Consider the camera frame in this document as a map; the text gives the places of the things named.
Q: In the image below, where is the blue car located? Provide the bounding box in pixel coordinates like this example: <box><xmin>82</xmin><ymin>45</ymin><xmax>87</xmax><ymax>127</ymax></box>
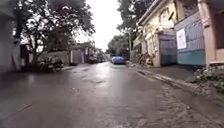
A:
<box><xmin>111</xmin><ymin>55</ymin><xmax>127</xmax><ymax>65</ymax></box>

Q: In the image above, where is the wet grey concrete road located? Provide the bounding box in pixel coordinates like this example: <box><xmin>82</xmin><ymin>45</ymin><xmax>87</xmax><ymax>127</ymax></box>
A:
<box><xmin>0</xmin><ymin>61</ymin><xmax>224</xmax><ymax>128</ymax></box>

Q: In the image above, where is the tall green tree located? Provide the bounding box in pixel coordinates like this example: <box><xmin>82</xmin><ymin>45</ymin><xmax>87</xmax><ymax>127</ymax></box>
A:
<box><xmin>116</xmin><ymin>0</ymin><xmax>155</xmax><ymax>58</ymax></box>

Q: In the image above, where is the yellow house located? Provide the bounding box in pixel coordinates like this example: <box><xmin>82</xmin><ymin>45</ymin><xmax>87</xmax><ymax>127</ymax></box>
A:
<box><xmin>132</xmin><ymin>0</ymin><xmax>179</xmax><ymax>68</ymax></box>

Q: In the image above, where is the parked motorcycle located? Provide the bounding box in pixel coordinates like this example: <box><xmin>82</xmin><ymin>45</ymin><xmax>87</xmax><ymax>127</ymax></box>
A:
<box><xmin>39</xmin><ymin>57</ymin><xmax>65</xmax><ymax>73</ymax></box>

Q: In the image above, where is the concrete kerb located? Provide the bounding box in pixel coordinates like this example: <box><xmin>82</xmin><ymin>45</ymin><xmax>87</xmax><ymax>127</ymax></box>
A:
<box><xmin>131</xmin><ymin>64</ymin><xmax>224</xmax><ymax>108</ymax></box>

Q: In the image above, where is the large dark tree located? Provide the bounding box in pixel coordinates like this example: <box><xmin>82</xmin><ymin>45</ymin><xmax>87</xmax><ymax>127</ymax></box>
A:
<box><xmin>13</xmin><ymin>0</ymin><xmax>96</xmax><ymax>69</ymax></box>

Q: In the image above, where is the blue metal gate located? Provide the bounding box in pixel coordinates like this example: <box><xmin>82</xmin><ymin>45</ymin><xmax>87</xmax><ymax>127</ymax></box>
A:
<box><xmin>159</xmin><ymin>11</ymin><xmax>206</xmax><ymax>67</ymax></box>

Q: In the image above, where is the pink concrete pillar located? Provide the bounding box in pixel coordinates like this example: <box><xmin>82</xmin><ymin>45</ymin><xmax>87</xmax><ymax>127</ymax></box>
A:
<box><xmin>197</xmin><ymin>0</ymin><xmax>224</xmax><ymax>66</ymax></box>

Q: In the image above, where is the grey building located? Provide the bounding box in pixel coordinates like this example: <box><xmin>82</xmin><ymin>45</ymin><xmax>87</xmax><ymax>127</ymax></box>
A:
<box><xmin>0</xmin><ymin>0</ymin><xmax>23</xmax><ymax>74</ymax></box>

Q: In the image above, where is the grey wall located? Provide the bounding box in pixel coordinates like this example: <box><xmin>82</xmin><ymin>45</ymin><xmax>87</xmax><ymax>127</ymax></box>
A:
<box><xmin>39</xmin><ymin>49</ymin><xmax>88</xmax><ymax>66</ymax></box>

